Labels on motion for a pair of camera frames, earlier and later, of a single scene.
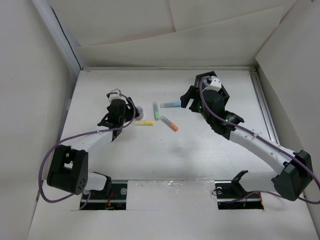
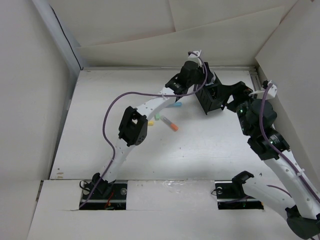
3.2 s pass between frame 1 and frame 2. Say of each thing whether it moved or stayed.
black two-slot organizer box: stayed
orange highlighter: stayed
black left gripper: moved
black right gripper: moved
